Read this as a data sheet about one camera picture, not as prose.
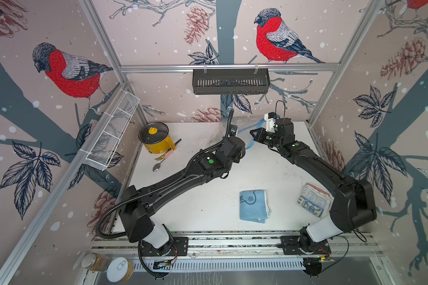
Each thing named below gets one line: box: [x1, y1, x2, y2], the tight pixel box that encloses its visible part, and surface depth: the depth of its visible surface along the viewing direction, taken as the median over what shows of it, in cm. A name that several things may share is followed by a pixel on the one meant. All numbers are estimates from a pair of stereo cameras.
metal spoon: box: [152, 157, 166, 173], surface depth 102 cm
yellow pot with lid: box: [138, 121, 176, 154], surface depth 103 cm
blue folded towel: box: [239, 190, 272, 224], surface depth 85 cm
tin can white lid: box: [105, 256, 135, 284], surface depth 66 cm
